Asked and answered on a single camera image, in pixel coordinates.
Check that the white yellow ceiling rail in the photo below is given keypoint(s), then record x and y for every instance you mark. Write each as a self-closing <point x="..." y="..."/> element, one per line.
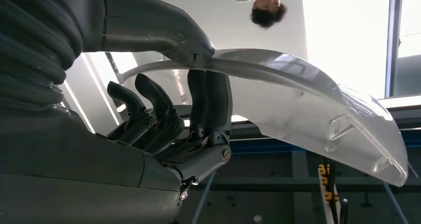
<point x="327" y="196"/>

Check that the person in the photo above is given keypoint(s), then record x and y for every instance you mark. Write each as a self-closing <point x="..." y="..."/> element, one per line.
<point x="266" y="5"/>

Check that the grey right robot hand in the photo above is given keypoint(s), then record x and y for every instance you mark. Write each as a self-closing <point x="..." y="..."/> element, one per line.
<point x="82" y="170"/>

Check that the blue ceiling beam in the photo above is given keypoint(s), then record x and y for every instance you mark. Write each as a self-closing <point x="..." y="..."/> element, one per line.
<point x="263" y="147"/>

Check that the dark window frame railing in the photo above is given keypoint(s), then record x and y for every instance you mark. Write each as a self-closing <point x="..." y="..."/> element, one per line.
<point x="393" y="35"/>

